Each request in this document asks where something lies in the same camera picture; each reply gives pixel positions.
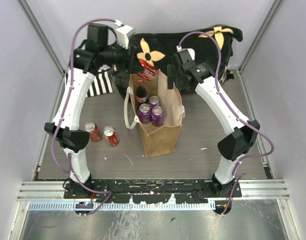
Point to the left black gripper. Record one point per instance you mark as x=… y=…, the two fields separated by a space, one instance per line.
x=130 y=64

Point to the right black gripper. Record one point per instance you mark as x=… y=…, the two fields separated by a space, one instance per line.
x=172 y=72

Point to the red cola can back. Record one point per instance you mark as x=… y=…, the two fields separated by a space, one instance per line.
x=149 y=72

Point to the red cola can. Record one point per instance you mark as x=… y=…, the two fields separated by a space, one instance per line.
x=110 y=134
x=149 y=72
x=94 y=132

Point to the purple grape can back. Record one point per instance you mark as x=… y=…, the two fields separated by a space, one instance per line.
x=154 y=101

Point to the purple grape can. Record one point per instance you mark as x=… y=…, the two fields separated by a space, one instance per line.
x=144 y=112
x=157 y=116
x=154 y=101

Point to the glass cola bottle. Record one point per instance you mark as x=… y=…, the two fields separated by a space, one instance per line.
x=141 y=93

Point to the purple grape can front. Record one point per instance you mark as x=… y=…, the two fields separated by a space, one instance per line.
x=157 y=116

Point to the brown jute canvas bag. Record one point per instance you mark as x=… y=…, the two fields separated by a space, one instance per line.
x=156 y=140

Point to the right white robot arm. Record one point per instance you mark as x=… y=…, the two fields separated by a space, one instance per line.
x=184 y=73

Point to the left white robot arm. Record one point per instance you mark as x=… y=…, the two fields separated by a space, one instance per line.
x=89 y=51

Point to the black white striped cloth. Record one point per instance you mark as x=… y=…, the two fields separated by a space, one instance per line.
x=99 y=84

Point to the black flower-pattern pillow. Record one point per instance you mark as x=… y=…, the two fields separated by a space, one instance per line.
x=156 y=48

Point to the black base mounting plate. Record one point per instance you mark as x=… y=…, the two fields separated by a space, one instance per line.
x=150 y=191

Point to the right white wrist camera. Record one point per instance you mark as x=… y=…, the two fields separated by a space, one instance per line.
x=186 y=55

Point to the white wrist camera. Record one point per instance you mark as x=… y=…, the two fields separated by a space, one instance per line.
x=186 y=55
x=123 y=33

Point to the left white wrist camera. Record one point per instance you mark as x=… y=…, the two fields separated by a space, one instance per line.
x=123 y=33

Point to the aluminium rail frame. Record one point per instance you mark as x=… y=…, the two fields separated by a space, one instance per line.
x=49 y=195

